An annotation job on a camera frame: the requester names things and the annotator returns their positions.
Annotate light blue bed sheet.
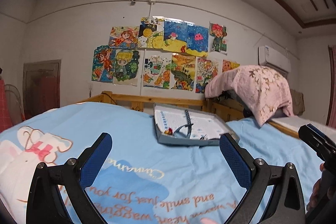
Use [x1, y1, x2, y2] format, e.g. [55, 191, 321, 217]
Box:
[0, 101, 325, 224]

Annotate red checkered bag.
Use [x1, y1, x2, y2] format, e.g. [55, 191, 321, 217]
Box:
[0, 79, 13, 132]

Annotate white air conditioner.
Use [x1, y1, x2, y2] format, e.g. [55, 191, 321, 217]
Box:
[258, 46, 291, 74]

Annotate pink floral blanket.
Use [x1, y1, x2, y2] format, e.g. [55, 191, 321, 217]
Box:
[205, 65, 294, 126]

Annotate wooden bed frame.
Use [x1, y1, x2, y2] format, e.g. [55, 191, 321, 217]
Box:
[76, 90, 300, 138]

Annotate colourful drawings on wall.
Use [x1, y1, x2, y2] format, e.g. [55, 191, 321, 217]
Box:
[91, 16, 239, 94]

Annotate person's right hand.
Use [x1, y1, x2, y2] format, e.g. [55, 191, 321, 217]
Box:
[306, 179, 335, 211]

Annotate brown wooden door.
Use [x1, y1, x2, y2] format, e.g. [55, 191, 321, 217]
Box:
[23, 60, 61, 119]

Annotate grey tray with grid paper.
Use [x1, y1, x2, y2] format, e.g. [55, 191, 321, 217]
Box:
[153, 103, 240, 147]

